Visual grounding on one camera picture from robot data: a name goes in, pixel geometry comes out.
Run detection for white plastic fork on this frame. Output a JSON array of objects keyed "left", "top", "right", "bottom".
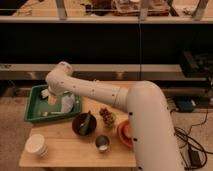
[{"left": 41, "top": 112, "right": 62, "bottom": 117}]

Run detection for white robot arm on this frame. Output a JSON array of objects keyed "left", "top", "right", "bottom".
[{"left": 45, "top": 61, "right": 185, "bottom": 171}]

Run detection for dark purple bowl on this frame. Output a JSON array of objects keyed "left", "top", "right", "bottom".
[{"left": 72, "top": 113, "right": 97, "bottom": 136}]

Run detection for orange bowl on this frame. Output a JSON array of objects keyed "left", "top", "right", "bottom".
[{"left": 117, "top": 120, "right": 133, "bottom": 149}]

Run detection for brown grape cluster toy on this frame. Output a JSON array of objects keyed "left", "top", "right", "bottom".
[{"left": 99, "top": 108, "right": 116, "bottom": 128}]

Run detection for clear plastic bag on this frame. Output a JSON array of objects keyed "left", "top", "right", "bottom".
[{"left": 61, "top": 94, "right": 75, "bottom": 113}]

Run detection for green plastic tray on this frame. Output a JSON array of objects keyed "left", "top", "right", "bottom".
[{"left": 24, "top": 85, "right": 82, "bottom": 123}]

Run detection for metal shelf rack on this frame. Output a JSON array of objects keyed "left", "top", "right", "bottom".
[{"left": 0, "top": 0, "right": 213, "bottom": 81}]

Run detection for green vegetable toy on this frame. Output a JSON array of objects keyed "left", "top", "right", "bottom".
[{"left": 79, "top": 112, "right": 91, "bottom": 135}]

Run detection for small metal cup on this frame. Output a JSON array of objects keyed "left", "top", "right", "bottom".
[{"left": 95, "top": 135, "right": 110, "bottom": 152}]

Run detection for white dish brush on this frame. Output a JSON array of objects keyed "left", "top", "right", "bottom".
[{"left": 41, "top": 89, "right": 49, "bottom": 99}]

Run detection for black power adapter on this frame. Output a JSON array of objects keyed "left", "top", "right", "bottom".
[{"left": 175, "top": 97, "right": 196, "bottom": 112}]

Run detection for dark box on shelf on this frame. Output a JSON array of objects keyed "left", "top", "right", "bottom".
[{"left": 179, "top": 51, "right": 213, "bottom": 78}]

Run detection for black cables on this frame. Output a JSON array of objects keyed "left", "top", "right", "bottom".
[{"left": 168, "top": 96, "right": 213, "bottom": 171}]

